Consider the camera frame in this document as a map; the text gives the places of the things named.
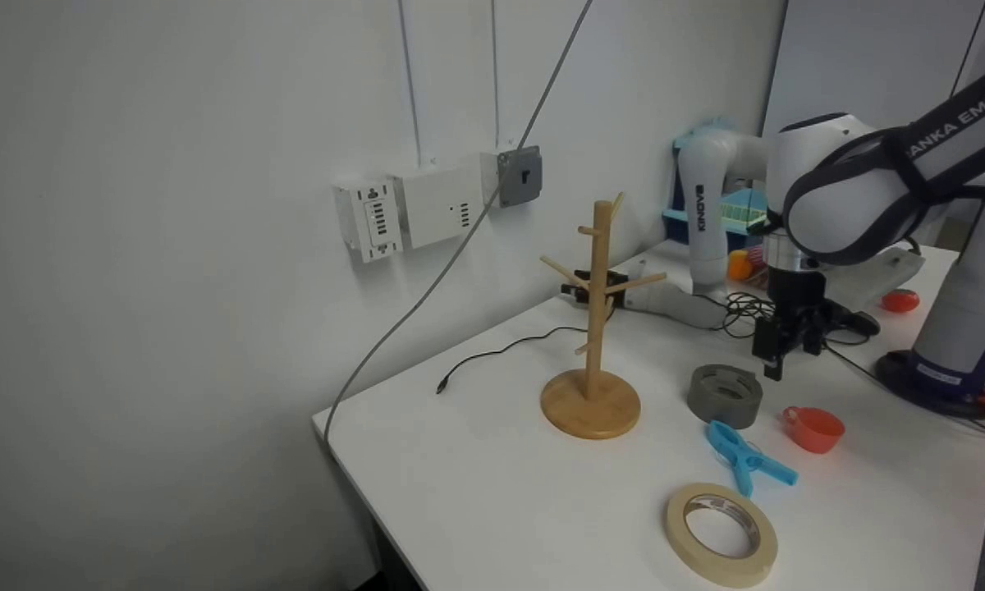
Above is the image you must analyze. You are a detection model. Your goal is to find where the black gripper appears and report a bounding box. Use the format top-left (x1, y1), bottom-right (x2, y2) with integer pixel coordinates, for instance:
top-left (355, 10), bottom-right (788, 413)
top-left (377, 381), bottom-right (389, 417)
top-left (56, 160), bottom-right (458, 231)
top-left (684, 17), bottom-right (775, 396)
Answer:
top-left (749, 265), bottom-right (833, 383)

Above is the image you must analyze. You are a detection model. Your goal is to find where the grey masking tape roll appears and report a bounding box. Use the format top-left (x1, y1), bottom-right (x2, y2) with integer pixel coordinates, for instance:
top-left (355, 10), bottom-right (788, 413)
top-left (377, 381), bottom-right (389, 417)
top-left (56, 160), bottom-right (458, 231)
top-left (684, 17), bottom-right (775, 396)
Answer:
top-left (684, 360), bottom-right (765, 435)

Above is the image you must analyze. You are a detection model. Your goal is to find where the wooden peg rack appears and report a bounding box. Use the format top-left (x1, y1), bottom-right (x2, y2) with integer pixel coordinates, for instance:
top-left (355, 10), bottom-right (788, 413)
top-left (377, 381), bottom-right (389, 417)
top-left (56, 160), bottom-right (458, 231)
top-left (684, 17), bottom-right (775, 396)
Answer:
top-left (540, 191), bottom-right (670, 444)

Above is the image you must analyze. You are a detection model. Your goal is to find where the beige masking tape roll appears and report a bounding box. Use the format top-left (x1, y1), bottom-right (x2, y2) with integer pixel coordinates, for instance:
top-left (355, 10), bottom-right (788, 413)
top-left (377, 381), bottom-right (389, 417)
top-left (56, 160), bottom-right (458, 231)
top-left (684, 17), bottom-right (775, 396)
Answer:
top-left (660, 481), bottom-right (781, 591)

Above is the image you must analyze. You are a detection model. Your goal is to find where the black mouse-like device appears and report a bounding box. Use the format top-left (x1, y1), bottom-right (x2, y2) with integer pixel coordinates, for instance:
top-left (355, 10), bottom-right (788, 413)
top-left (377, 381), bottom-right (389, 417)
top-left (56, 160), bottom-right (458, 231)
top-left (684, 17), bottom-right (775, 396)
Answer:
top-left (823, 295), bottom-right (882, 353)

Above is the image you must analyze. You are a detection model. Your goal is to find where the small red bowl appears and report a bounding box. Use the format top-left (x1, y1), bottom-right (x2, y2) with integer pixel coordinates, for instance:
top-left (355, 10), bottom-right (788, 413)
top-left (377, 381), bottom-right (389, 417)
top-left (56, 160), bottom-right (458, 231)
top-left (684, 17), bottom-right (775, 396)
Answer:
top-left (775, 404), bottom-right (852, 456)

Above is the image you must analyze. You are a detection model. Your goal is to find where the orange ball toy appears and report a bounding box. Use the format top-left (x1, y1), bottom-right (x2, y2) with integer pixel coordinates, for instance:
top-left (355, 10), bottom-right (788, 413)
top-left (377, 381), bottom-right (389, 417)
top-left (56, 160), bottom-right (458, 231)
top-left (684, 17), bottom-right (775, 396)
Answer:
top-left (726, 248), bottom-right (762, 288)

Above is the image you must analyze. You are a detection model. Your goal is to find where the red round lid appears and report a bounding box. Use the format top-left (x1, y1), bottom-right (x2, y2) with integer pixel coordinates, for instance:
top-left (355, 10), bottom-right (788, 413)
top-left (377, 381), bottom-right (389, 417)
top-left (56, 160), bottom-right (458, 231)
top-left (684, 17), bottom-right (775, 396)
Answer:
top-left (878, 286), bottom-right (924, 318)

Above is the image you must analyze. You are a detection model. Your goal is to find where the blue plastic clamp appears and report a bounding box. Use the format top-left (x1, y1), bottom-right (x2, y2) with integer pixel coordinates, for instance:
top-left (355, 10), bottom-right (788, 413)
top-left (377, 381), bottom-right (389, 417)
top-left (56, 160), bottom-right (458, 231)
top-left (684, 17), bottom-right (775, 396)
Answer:
top-left (700, 417), bottom-right (801, 502)

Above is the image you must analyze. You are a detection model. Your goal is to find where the small black device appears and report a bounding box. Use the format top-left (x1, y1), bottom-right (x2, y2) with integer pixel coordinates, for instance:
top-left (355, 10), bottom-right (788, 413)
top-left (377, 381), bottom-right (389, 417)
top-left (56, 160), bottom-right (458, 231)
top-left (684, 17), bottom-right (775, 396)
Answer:
top-left (558, 265), bottom-right (634, 315)

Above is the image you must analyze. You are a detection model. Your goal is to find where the tangled black cable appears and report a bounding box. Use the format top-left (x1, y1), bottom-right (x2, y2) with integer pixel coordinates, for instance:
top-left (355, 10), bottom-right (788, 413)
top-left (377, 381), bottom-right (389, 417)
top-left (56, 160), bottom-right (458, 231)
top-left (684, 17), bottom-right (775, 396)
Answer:
top-left (718, 286), bottom-right (777, 341)

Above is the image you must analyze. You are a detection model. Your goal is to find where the thin black table cable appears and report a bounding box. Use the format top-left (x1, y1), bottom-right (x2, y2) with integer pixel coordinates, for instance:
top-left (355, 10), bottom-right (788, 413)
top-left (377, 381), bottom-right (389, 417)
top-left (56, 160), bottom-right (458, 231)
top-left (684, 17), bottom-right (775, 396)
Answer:
top-left (433, 321), bottom-right (590, 396)

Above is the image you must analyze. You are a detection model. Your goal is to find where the black vertical wall trim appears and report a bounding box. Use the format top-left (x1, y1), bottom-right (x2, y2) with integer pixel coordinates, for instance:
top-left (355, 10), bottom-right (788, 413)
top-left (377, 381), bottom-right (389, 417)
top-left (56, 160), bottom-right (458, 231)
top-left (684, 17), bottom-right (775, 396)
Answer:
top-left (760, 0), bottom-right (793, 139)

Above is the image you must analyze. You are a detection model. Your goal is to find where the grey wall junction box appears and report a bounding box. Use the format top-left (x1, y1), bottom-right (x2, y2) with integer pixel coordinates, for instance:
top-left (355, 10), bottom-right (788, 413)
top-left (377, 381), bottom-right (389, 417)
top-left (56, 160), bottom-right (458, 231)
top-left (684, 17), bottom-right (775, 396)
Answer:
top-left (480, 141), bottom-right (550, 209)

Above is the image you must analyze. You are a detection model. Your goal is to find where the grey hanging cable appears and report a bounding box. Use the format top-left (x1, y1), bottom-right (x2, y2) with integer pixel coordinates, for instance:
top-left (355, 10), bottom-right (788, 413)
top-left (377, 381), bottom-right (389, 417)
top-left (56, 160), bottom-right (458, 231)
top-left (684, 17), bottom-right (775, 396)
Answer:
top-left (319, 0), bottom-right (597, 444)

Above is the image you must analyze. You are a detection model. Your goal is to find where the white wall socket box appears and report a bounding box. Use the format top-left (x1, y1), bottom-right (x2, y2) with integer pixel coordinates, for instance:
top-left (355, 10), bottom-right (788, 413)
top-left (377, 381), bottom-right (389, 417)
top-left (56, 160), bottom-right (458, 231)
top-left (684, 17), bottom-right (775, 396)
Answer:
top-left (396, 160), bottom-right (486, 252)

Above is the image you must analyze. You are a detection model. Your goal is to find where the white wall conduit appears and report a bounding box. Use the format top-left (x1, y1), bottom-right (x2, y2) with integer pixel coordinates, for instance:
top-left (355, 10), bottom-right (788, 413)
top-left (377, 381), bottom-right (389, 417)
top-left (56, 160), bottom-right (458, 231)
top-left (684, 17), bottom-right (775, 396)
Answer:
top-left (394, 0), bottom-right (427, 174)
top-left (486, 0), bottom-right (510, 155)

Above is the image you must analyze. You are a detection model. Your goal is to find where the white labelled wall box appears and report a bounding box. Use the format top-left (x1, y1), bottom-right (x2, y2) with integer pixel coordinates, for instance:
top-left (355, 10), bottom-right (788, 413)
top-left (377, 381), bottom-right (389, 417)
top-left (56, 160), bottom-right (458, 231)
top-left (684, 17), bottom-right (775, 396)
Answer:
top-left (333, 174), bottom-right (406, 271)

